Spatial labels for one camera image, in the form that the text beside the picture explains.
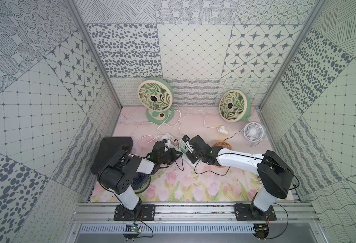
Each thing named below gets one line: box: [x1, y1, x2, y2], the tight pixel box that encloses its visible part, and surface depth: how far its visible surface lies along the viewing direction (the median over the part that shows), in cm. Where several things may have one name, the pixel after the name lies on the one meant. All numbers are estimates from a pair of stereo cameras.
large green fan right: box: [218, 89, 252, 123], surface depth 105 cm
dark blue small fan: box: [130, 172, 151, 194], surface depth 79 cm
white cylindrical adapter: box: [217, 125, 229, 135], surface depth 106 cm
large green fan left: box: [137, 76, 175, 125], surface depth 95 cm
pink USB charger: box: [170, 137, 178, 147], surface depth 95 cm
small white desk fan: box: [243, 122, 267, 148], surface depth 97 cm
